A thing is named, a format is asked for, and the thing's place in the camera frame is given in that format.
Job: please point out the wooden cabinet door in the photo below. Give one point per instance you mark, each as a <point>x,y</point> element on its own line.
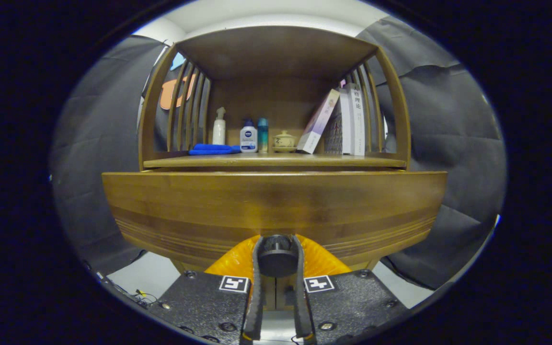
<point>269,292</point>
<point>281,299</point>

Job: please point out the dark patterned book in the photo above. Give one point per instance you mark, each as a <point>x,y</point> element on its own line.
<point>333,136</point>

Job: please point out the purple white book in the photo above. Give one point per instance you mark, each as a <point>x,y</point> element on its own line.
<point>319,122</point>

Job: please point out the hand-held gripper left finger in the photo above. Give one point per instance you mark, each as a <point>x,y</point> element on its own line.
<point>257,306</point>

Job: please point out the wooden drawer with black knob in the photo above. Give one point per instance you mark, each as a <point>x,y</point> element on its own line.
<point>276,201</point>

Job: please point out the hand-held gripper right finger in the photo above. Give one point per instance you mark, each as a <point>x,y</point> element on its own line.
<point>301,306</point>

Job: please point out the beige lidded teacup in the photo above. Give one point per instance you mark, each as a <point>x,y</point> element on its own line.
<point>284,141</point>

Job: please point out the teal bottle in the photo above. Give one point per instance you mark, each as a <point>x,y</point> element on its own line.
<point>263,136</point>

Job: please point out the wooden cabinet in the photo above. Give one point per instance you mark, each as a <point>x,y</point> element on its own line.
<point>276,52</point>

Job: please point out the white lotion bottle blue cap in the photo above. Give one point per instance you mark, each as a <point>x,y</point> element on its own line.
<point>248,139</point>

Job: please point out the plain white book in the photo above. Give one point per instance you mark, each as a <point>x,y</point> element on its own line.
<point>346,124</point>

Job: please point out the white book black lettering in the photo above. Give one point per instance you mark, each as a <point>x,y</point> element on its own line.
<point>357,120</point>

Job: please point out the white pump bottle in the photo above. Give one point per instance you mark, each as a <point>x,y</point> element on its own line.
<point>218,132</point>

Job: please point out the blue folded cloth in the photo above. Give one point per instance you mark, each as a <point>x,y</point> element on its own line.
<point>211,149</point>

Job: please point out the wooden countertop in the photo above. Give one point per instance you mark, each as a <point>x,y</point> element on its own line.
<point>276,160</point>

